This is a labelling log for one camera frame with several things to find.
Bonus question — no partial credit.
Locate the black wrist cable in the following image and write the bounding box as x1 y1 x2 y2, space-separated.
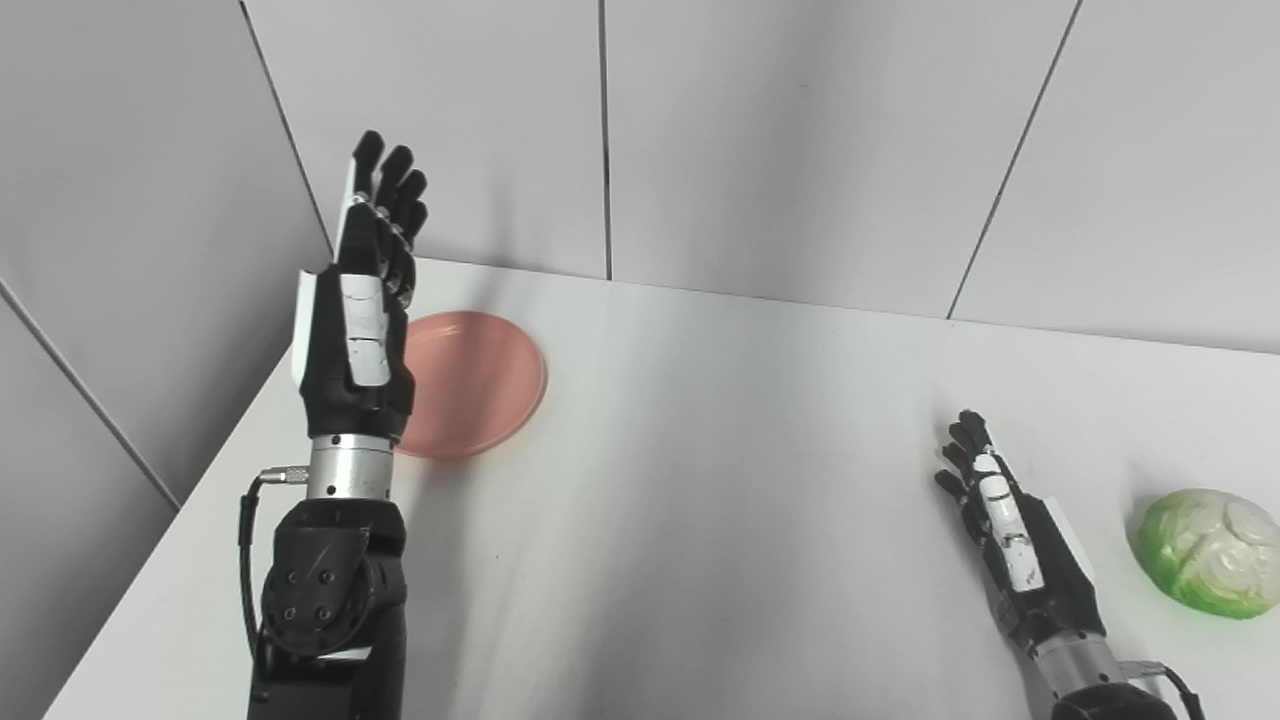
237 465 311 666
1120 660 1208 720

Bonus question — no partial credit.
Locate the pink plate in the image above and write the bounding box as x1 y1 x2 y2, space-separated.
395 310 549 461

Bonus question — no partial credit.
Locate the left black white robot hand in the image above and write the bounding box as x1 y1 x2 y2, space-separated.
291 130 429 442

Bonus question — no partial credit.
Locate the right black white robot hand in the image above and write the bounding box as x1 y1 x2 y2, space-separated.
935 409 1109 651

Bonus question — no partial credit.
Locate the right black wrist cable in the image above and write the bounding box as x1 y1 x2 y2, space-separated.
1120 660 1208 720

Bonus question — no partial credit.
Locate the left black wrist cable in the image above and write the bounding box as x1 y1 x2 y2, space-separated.
237 465 311 666

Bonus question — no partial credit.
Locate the green white cabbage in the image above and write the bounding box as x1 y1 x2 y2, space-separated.
1130 488 1280 621

